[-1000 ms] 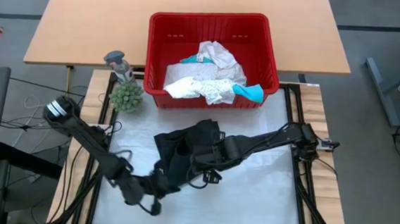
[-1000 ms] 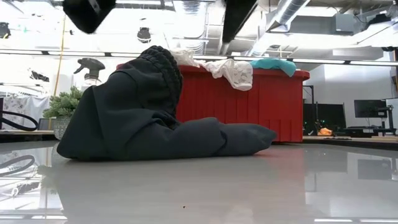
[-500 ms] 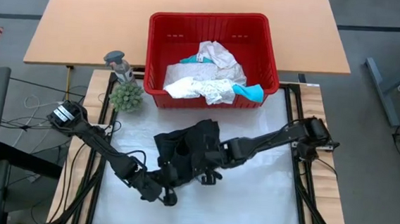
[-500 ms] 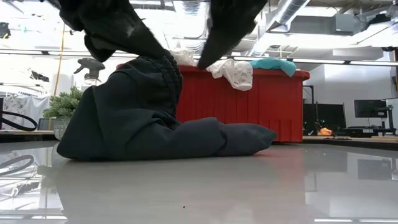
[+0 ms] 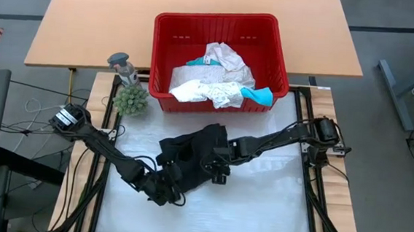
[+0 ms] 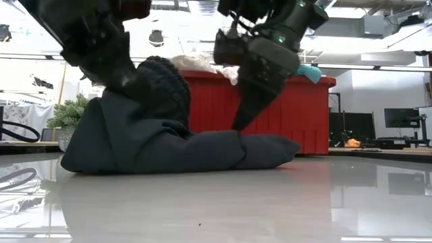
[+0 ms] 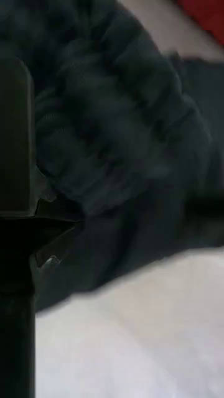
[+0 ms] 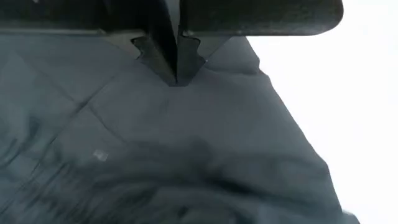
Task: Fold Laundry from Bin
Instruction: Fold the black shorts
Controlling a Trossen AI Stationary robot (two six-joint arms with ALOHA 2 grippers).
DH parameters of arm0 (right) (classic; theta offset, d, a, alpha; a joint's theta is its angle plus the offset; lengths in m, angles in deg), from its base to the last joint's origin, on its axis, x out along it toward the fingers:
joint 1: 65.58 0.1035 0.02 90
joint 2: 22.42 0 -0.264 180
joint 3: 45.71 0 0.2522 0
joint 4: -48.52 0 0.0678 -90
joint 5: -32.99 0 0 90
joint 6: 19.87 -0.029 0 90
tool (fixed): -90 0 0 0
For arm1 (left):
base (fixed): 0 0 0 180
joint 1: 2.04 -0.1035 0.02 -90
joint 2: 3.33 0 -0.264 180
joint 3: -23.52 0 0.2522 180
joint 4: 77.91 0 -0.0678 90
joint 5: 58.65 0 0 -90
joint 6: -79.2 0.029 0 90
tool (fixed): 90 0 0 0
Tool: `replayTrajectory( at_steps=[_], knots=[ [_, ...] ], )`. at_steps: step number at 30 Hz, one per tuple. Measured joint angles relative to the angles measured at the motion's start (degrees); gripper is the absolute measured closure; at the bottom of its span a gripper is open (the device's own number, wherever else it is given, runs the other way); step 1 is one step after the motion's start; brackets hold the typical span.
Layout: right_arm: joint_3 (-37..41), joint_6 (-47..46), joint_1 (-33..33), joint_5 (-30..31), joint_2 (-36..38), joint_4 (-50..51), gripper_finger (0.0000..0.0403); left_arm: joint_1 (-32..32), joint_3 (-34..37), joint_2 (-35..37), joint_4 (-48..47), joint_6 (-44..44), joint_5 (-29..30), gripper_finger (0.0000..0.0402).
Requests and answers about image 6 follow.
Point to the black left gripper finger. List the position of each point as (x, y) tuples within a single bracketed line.
[(121, 81)]

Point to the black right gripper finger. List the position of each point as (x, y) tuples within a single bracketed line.
[(268, 98), (248, 101)]

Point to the white lace garment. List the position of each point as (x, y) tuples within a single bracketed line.
[(195, 62)]

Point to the black t-shirt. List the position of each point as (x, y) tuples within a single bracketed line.
[(152, 152)]

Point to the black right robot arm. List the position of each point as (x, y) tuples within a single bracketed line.
[(297, 17)]

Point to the red plastic laundry bin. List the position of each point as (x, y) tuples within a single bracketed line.
[(303, 111)]

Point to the teal garment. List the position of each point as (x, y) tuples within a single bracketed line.
[(310, 72)]

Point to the green artificial plant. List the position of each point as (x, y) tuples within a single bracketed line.
[(69, 114)]

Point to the grey ceiling air unit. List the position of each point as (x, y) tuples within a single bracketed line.
[(354, 25)]

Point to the black display panel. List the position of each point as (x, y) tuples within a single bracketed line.
[(357, 123)]

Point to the long ceiling light strip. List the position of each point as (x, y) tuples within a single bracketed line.
[(371, 67)]

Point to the white hanging sheet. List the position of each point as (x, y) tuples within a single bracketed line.
[(27, 114)]

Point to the black computer monitor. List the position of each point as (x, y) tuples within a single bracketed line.
[(401, 118)]

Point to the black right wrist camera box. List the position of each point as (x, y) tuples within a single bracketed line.
[(229, 49)]

